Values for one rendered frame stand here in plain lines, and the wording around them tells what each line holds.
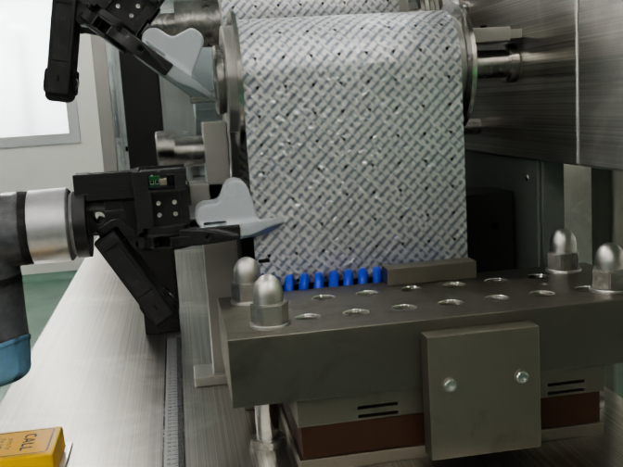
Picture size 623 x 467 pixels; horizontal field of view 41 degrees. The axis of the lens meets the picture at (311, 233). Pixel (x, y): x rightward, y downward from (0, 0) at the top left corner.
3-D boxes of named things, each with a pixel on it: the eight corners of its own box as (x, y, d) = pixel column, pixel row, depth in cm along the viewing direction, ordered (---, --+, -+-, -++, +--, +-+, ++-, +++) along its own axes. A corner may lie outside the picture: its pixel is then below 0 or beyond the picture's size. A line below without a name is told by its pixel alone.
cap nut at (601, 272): (582, 287, 79) (581, 241, 79) (617, 283, 80) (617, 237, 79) (601, 296, 76) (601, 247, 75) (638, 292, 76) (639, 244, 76)
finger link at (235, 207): (284, 178, 85) (192, 184, 83) (287, 235, 85) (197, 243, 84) (280, 175, 88) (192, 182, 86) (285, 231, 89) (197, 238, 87)
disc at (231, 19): (233, 146, 100) (223, 20, 98) (237, 146, 100) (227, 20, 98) (243, 146, 85) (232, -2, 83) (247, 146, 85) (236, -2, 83)
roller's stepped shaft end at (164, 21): (132, 40, 115) (130, 16, 114) (175, 37, 116) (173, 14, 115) (131, 38, 112) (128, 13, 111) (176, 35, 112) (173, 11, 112)
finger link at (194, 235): (240, 226, 83) (151, 233, 82) (241, 241, 83) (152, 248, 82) (237, 220, 88) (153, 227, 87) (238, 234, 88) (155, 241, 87)
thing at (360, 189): (257, 291, 90) (245, 118, 87) (466, 271, 93) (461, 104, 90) (258, 292, 89) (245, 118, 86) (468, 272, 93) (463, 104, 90)
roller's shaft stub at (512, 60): (450, 86, 98) (448, 48, 97) (506, 82, 99) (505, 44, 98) (463, 85, 94) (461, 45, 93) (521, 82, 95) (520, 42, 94)
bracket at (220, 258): (190, 375, 102) (168, 123, 97) (243, 370, 103) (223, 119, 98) (191, 389, 97) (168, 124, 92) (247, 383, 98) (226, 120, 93)
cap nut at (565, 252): (539, 269, 89) (539, 227, 88) (571, 265, 89) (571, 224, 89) (554, 275, 85) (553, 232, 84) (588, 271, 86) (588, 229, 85)
